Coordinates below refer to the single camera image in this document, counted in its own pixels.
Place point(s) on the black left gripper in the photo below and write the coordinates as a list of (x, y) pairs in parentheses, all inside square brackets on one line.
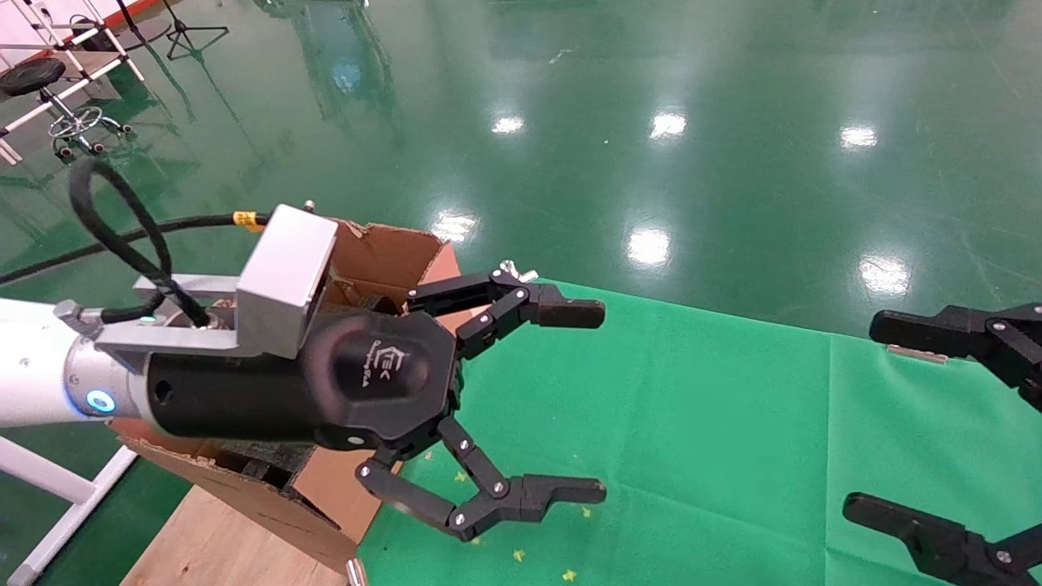
[(269, 395)]

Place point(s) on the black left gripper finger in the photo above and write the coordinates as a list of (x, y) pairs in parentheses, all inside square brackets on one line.
[(509, 303), (521, 495)]

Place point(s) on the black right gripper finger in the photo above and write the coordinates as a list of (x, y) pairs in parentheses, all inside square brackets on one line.
[(944, 549), (961, 334)]

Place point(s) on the large open cardboard carton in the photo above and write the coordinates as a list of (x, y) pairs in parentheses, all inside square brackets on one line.
[(391, 252)]

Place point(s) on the black foam block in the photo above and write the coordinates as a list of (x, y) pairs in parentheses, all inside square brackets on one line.
[(269, 464)]

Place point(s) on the green table cloth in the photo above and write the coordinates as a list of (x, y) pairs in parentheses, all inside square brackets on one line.
[(692, 423)]

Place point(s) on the white pipe rack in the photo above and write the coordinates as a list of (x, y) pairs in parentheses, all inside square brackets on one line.
[(98, 69)]

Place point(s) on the black tripod stand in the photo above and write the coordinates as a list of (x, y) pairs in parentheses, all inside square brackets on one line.
[(195, 34)]

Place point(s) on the black round-base stand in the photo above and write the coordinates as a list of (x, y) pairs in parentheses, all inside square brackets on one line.
[(146, 32)]

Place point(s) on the black wheeled stool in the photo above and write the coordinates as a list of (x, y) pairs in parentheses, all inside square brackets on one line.
[(32, 75)]

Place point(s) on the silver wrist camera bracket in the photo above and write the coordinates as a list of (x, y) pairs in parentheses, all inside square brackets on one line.
[(285, 281)]

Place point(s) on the white table leg frame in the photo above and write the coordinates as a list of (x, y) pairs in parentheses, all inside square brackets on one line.
[(57, 505)]

